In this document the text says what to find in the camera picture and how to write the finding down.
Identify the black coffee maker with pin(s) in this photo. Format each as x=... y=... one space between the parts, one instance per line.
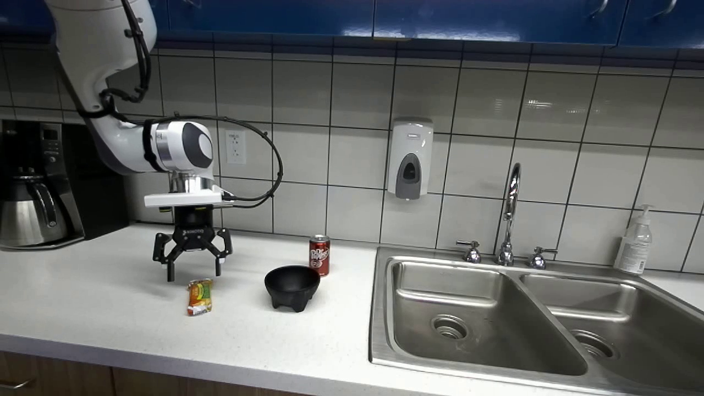
x=54 y=185

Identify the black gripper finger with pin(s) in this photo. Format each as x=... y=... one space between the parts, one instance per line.
x=219 y=265
x=170 y=271

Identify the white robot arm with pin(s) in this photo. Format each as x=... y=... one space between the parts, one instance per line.
x=103 y=55

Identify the orange granola bar packet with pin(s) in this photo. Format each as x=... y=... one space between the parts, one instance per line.
x=198 y=297

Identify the clear soap bottle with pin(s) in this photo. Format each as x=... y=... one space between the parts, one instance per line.
x=633 y=246

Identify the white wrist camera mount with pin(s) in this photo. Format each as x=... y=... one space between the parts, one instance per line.
x=185 y=198

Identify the blue upper cabinets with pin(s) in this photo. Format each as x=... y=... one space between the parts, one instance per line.
x=657 y=24

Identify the chrome faucet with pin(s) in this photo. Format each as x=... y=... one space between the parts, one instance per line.
x=508 y=211

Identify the white wall outlet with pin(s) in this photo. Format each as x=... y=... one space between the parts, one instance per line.
x=233 y=147

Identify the black bowl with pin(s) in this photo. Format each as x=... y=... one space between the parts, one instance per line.
x=290 y=286

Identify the steel coffee carafe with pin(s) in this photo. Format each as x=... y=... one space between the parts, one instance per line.
x=31 y=216

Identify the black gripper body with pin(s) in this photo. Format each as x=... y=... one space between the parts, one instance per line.
x=192 y=228

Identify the wooden lower cabinet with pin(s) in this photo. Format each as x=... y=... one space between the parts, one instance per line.
x=23 y=375

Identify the stainless steel double sink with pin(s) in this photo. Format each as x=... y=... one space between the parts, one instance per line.
x=561 y=328

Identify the white soap dispenser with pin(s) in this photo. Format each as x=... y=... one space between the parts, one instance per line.
x=409 y=159

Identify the red soda can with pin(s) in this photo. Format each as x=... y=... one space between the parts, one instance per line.
x=319 y=254

